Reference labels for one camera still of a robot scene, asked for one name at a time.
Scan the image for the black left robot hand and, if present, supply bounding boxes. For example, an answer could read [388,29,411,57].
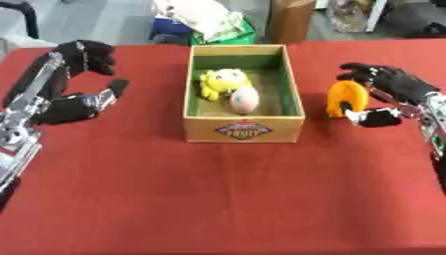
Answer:
[3,39,131,127]

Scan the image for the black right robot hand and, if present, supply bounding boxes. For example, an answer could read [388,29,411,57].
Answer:
[335,62,443,128]

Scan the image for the orange round toy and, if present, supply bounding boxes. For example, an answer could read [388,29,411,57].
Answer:
[324,80,371,120]

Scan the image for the tan cardboard box green inside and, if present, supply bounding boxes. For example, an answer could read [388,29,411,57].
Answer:
[182,44,307,144]

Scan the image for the black chair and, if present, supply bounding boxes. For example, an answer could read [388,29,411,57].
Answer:
[0,0,42,40]

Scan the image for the brown cardboard carton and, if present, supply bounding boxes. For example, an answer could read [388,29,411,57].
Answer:
[268,0,320,45]

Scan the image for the blue container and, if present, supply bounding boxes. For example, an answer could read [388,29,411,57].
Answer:
[147,18,195,43]

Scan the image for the pink white egg toy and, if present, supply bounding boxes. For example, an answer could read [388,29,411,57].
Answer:
[228,86,262,115]

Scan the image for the yellow soft toy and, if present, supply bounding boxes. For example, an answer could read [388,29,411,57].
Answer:
[198,68,255,102]

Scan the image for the green white bag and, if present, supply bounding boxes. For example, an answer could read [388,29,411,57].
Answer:
[167,0,260,46]

